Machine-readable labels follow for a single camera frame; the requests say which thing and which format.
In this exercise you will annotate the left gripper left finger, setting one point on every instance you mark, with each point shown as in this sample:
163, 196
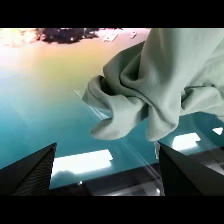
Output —
28, 176

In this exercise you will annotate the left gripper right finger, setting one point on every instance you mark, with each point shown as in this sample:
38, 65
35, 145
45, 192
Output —
186, 175

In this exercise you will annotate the pale green shirt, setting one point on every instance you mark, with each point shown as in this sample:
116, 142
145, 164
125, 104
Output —
166, 76

